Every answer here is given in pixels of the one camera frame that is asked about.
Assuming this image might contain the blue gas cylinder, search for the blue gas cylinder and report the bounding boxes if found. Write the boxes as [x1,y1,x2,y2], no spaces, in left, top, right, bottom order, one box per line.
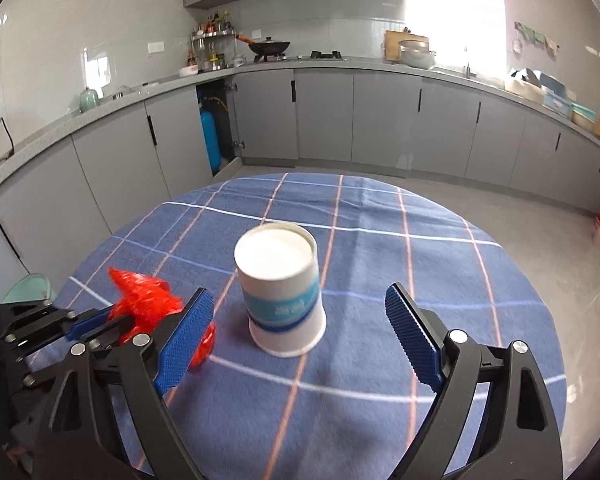
[200,110,222,174]

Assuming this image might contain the steel pot with lid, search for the steel pot with lid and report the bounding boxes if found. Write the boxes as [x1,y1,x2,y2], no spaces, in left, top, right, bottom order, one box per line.
[399,40,436,70]

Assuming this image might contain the black wok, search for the black wok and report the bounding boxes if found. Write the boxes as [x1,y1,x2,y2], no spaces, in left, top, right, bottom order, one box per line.
[236,35,290,63]

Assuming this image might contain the metal spice rack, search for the metal spice rack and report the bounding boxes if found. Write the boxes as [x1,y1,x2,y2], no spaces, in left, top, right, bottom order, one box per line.
[187,11,237,73]

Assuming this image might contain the red plastic bag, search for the red plastic bag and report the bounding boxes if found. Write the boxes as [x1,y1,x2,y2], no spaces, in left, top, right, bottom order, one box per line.
[107,265,218,369]

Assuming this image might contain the storage boxes on counter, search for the storage boxes on counter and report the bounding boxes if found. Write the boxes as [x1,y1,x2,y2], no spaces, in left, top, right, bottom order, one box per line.
[505,68,600,139]

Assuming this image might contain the grey lower kitchen cabinets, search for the grey lower kitchen cabinets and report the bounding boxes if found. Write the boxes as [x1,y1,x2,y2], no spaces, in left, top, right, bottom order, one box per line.
[0,62,600,292]

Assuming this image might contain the blue plaid tablecloth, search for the blue plaid tablecloth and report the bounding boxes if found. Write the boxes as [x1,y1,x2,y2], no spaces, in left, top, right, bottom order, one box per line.
[55,174,567,479]

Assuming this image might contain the wooden cutting board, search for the wooden cutting board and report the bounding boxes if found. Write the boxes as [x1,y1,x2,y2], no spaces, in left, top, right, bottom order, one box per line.
[384,30,429,62]

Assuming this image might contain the gas stove burner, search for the gas stove burner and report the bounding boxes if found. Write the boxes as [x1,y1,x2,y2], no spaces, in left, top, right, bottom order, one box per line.
[310,50,343,61]

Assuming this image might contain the white blue paper cup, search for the white blue paper cup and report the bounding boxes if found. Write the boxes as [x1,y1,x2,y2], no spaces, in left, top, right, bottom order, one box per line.
[234,222,327,359]

